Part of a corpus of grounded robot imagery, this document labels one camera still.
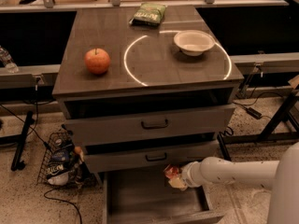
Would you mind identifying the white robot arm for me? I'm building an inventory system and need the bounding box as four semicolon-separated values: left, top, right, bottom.
164;143;299;224

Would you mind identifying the blue chip bag in basket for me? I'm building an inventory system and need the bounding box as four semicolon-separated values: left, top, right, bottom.
46;149;73;186

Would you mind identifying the clear plastic water bottle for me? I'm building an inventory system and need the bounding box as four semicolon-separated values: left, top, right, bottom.
0;46;19;73

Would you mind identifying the bottom grey open drawer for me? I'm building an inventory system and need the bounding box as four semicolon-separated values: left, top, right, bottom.
103;165;224;224

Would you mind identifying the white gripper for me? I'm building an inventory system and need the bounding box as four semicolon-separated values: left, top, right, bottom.
168;161;203;190

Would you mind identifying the top grey drawer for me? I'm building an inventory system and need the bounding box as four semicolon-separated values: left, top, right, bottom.
65;105;235;146

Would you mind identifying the white bowl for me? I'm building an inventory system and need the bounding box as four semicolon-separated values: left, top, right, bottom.
174;30;216;56

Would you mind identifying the black table leg right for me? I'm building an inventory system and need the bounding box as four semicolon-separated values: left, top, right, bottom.
217;133;231;161

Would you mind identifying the black wire basket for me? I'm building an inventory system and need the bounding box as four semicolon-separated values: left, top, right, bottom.
37;132;96;187

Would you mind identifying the grey wooden drawer cabinet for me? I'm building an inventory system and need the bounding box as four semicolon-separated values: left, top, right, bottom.
51;5;245;185

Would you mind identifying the black table leg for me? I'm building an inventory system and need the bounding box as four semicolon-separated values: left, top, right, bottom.
217;133;231;161
11;111;34;171

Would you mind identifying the middle grey drawer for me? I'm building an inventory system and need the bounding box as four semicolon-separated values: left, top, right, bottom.
84;140;219;173

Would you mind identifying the black table leg left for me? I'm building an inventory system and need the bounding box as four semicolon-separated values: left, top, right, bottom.
11;111;34;171

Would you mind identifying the red apple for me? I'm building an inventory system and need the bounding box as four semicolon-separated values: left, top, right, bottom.
84;49;111;75

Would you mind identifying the red coke can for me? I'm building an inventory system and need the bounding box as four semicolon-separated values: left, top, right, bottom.
164;164;180;179

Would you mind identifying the black power adapter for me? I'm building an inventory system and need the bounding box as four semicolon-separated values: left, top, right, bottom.
247;107;262;119

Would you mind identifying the green chip bag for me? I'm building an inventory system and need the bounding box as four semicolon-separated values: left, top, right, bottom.
129;3;166;27

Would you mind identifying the black floor cable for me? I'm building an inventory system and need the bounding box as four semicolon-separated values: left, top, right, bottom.
43;187;84;224

